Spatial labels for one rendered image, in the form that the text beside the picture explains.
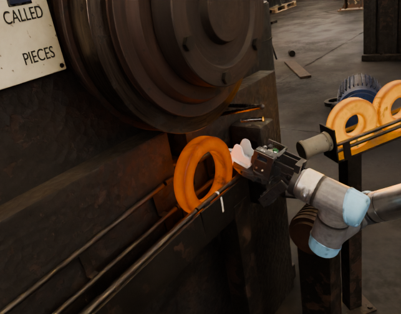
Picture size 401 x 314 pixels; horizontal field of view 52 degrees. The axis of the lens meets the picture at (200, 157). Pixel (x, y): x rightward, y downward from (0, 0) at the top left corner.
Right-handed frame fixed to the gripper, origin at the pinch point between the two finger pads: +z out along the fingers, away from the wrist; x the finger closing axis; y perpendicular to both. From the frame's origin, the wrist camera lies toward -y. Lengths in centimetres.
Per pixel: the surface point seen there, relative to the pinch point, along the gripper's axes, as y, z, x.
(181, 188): 2.6, -2.1, 21.5
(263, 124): 6.2, -3.5, -9.8
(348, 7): -152, 242, -837
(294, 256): -75, -10, -53
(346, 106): 7.5, -16.2, -34.5
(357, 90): -50, 18, -187
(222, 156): 3.8, -2.4, 6.7
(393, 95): 10, -25, -47
